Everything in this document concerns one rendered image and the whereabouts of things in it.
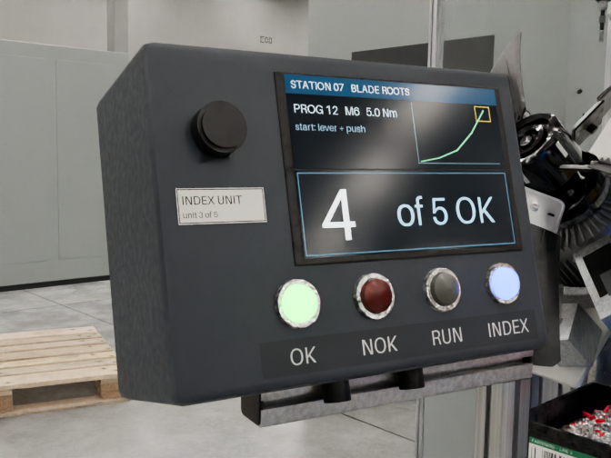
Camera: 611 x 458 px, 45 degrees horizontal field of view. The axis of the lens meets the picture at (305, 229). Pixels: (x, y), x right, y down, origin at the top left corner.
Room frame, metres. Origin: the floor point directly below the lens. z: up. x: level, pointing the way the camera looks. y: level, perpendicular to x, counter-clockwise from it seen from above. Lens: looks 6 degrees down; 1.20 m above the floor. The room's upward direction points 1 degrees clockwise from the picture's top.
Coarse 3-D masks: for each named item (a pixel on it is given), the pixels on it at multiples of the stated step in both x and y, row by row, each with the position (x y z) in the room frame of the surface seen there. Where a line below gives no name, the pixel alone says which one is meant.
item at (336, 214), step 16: (304, 176) 0.42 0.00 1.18; (320, 176) 0.42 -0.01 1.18; (336, 176) 0.43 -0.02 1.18; (352, 176) 0.43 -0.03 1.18; (368, 176) 0.44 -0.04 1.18; (304, 192) 0.41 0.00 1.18; (320, 192) 0.42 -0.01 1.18; (336, 192) 0.42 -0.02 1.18; (352, 192) 0.43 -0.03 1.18; (368, 192) 0.44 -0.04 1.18; (304, 208) 0.41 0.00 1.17; (320, 208) 0.42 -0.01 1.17; (336, 208) 0.42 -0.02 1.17; (352, 208) 0.43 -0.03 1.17; (368, 208) 0.43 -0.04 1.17; (304, 224) 0.41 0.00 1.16; (320, 224) 0.41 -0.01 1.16; (336, 224) 0.42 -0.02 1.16; (352, 224) 0.42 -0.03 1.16; (368, 224) 0.43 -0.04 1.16; (304, 240) 0.41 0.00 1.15; (320, 240) 0.41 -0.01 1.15; (336, 240) 0.42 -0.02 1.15; (352, 240) 0.42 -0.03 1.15; (368, 240) 0.43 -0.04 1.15; (320, 256) 0.41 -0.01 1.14; (336, 256) 0.41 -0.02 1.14
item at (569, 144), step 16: (528, 128) 1.22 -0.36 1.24; (544, 128) 1.19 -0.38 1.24; (560, 128) 1.17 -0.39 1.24; (528, 144) 1.19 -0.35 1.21; (544, 144) 1.15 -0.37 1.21; (576, 144) 1.19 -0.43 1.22; (528, 160) 1.15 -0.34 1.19; (544, 160) 1.15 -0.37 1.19; (560, 160) 1.16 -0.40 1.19; (576, 160) 1.18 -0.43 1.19; (592, 160) 1.22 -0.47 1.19; (528, 176) 1.17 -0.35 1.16; (544, 176) 1.17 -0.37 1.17; (560, 176) 1.17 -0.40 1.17; (576, 176) 1.20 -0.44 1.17; (544, 192) 1.18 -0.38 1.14; (560, 192) 1.20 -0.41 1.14; (576, 192) 1.19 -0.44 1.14; (592, 192) 1.18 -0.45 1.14; (576, 208) 1.18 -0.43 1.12
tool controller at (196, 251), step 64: (128, 64) 0.42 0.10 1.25; (192, 64) 0.40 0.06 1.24; (256, 64) 0.42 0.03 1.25; (320, 64) 0.44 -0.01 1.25; (384, 64) 0.47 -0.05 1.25; (128, 128) 0.42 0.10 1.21; (192, 128) 0.39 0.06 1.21; (256, 128) 0.41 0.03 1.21; (320, 128) 0.43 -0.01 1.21; (384, 128) 0.45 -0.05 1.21; (448, 128) 0.48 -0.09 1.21; (512, 128) 0.51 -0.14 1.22; (128, 192) 0.42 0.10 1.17; (192, 192) 0.38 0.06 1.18; (256, 192) 0.40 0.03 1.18; (384, 192) 0.44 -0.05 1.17; (448, 192) 0.47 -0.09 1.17; (512, 192) 0.49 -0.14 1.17; (128, 256) 0.42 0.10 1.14; (192, 256) 0.37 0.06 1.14; (256, 256) 0.39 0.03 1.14; (384, 256) 0.43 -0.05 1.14; (448, 256) 0.45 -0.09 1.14; (512, 256) 0.48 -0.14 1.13; (128, 320) 0.42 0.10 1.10; (192, 320) 0.37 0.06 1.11; (256, 320) 0.38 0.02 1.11; (320, 320) 0.40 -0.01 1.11; (384, 320) 0.42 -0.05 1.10; (448, 320) 0.44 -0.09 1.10; (512, 320) 0.47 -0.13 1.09; (128, 384) 0.42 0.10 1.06; (192, 384) 0.36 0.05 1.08; (256, 384) 0.37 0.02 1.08
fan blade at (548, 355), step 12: (540, 228) 1.14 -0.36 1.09; (540, 240) 1.13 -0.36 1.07; (552, 240) 1.13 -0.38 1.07; (540, 252) 1.12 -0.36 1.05; (552, 252) 1.12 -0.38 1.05; (540, 264) 1.11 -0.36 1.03; (552, 264) 1.11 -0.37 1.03; (540, 276) 1.10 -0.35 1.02; (552, 276) 1.10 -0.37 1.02; (540, 288) 1.08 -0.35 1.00; (552, 288) 1.09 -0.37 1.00; (552, 300) 1.07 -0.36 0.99; (552, 312) 1.06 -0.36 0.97; (552, 324) 1.05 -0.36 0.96; (552, 336) 1.04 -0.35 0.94; (540, 348) 1.02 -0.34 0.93; (552, 348) 1.02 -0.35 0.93; (540, 360) 1.01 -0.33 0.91; (552, 360) 1.01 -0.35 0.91
